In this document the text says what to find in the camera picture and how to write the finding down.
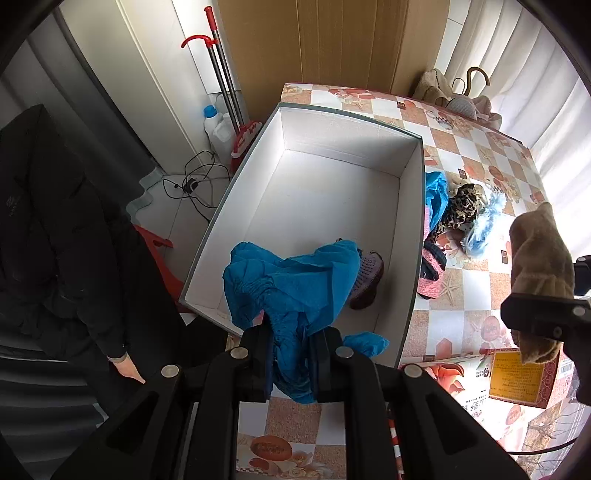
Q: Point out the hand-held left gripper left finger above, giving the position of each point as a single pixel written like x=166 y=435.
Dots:
x=264 y=364

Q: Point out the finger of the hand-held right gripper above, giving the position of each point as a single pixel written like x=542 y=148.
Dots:
x=531 y=316

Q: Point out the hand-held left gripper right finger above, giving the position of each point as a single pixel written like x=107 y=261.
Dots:
x=321 y=369

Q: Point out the tan knitted glove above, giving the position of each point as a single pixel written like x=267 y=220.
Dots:
x=535 y=258

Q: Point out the large white cardboard box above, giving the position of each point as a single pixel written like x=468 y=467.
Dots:
x=332 y=184

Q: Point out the floral printed carton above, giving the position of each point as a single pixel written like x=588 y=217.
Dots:
x=512 y=383

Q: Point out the light blue fluffy duster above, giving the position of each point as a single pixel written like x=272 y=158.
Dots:
x=480 y=230

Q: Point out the purple knitted hat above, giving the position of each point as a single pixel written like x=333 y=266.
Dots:
x=369 y=277

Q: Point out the pink and black knit cloth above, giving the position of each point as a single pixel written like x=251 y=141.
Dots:
x=431 y=277

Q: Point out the leopard print scarf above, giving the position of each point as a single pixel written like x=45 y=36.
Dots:
x=461 y=203

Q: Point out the red plastic stool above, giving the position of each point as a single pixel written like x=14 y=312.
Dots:
x=161 y=267

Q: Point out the grey striped hat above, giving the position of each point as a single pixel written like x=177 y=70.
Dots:
x=461 y=107

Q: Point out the white plastic jug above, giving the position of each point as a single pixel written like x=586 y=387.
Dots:
x=226 y=131

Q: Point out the white bottle with blue cap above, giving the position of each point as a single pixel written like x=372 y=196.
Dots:
x=211 y=124

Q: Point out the white curtain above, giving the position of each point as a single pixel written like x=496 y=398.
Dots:
x=531 y=69

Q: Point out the beige plush bag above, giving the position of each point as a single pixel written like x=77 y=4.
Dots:
x=431 y=87

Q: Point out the brown cardboard sheet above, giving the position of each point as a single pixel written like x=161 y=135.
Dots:
x=323 y=41

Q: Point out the grey curtain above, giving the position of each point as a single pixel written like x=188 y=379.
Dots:
x=69 y=92

